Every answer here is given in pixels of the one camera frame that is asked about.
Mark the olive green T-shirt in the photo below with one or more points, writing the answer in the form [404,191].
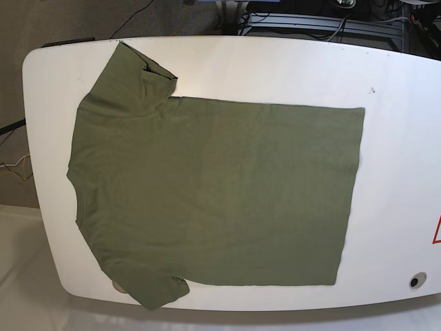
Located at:
[177,189]

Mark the left table cable grommet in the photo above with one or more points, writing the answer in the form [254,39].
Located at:
[118,288]

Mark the red triangle warning sticker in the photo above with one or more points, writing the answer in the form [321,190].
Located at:
[436,238]

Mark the grey aluminium frame rail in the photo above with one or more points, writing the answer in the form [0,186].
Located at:
[391,29]

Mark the table cable grommet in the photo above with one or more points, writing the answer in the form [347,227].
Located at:
[118,288]
[418,280]

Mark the black bar under table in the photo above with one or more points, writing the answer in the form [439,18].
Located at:
[13,126]

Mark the right table cable grommet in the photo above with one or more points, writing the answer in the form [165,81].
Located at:
[418,280]

